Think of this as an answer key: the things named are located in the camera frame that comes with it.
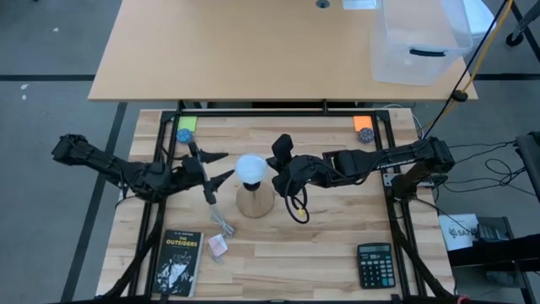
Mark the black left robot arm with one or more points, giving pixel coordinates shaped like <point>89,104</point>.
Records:
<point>105,162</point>

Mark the grey desk grommet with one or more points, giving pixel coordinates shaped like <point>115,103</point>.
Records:
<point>322,3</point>

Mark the white paper sheet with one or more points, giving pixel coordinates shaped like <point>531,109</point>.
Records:
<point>358,4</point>

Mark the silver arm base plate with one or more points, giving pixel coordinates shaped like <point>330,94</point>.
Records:
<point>389,180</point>

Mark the white light bulb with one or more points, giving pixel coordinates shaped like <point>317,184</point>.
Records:
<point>251,168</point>

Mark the green sticky note pad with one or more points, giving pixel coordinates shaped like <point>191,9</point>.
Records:
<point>187,123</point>

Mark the light wooden desk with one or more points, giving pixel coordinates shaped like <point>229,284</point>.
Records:
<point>232,50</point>

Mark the white printed paper sign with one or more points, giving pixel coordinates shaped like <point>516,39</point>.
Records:
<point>457,232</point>

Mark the black desk calculator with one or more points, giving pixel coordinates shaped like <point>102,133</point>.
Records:
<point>376,266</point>

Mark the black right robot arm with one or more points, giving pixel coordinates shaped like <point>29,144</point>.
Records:
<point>379,160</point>

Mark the wooden base lamp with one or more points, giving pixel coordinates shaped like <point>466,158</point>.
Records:
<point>255,204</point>

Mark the clear plastic storage bin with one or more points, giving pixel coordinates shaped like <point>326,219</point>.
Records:
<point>417,46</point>

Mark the chair leg with caster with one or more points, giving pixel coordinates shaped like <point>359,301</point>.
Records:
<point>521,25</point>

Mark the black equipment box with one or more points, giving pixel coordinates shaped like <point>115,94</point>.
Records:
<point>498,249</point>

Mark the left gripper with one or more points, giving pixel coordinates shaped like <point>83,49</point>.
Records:
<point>192,173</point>

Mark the orange sticky note pad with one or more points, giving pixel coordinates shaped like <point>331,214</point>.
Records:
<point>363,122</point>

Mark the black Outsiders paperback book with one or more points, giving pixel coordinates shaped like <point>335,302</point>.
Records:
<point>177,262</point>

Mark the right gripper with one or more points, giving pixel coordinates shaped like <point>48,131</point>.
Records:
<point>295,175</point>

